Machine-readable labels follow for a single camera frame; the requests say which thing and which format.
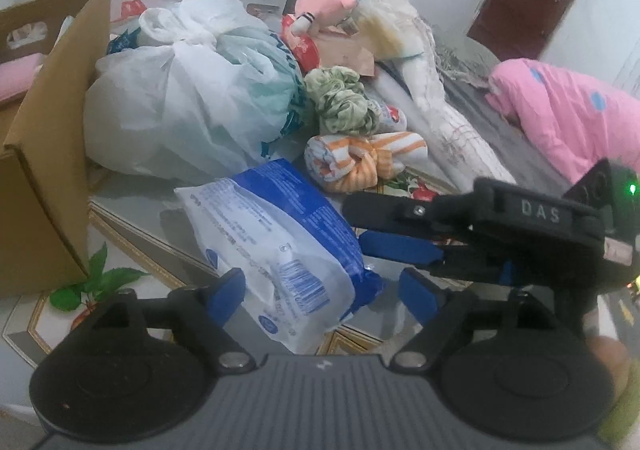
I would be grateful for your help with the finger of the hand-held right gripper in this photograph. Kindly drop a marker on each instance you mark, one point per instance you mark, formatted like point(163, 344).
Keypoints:
point(400, 247)
point(480, 269)

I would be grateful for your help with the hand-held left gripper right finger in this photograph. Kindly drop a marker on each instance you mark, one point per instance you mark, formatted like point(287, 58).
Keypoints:
point(417, 294)

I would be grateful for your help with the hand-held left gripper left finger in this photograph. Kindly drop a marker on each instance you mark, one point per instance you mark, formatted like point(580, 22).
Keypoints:
point(227, 291)

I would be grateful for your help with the blue white plastic packet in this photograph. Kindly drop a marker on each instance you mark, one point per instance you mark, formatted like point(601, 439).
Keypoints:
point(280, 240)

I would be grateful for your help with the brown cardboard box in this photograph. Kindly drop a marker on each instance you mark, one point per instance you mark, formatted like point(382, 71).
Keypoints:
point(45, 180)

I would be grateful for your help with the pink plush toy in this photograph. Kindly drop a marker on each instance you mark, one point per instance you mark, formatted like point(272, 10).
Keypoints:
point(325, 3)

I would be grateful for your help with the pink towel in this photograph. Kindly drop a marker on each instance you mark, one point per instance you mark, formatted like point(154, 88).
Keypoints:
point(17, 78)

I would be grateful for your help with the orange striped towel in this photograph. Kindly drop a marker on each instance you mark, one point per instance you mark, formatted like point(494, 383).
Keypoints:
point(360, 158)

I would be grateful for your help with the fruit print tablecloth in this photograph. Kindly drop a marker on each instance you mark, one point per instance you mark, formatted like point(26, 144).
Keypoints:
point(145, 235)

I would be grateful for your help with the grey cloth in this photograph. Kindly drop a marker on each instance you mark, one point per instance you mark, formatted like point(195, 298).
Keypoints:
point(500, 130)

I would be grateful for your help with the pink dotted blanket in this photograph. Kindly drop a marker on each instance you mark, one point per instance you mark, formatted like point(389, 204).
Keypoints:
point(565, 115)

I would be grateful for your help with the white checked fringed blanket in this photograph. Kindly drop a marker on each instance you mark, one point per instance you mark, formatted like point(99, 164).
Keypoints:
point(450, 130)

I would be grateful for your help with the white pack with red fruit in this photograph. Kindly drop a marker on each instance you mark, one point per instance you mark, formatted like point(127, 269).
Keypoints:
point(395, 116)

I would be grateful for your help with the green scrunched cloth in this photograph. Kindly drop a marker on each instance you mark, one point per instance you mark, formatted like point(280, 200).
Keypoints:
point(340, 100)

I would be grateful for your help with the white plastic bag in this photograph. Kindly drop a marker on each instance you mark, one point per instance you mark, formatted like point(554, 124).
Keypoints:
point(180, 95)

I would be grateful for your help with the cream lace cloth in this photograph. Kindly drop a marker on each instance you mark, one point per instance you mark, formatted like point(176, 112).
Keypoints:
point(395, 25)

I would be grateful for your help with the blue printed packet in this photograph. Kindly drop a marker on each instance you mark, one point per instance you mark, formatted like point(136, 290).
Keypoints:
point(122, 40)

